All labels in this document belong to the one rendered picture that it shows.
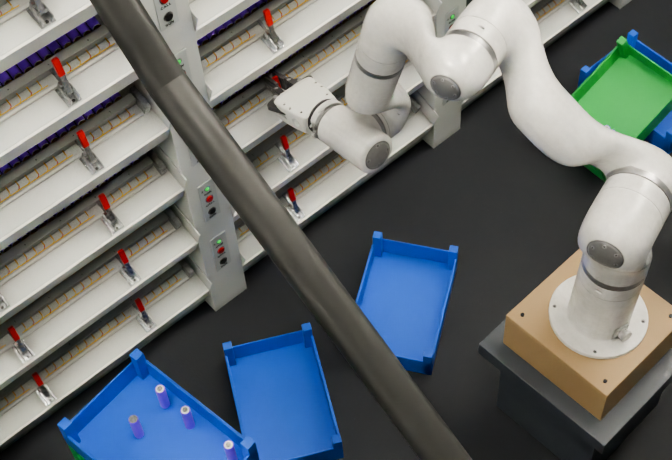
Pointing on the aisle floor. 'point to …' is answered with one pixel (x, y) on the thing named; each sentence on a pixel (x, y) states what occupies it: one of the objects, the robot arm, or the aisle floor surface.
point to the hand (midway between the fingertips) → (276, 82)
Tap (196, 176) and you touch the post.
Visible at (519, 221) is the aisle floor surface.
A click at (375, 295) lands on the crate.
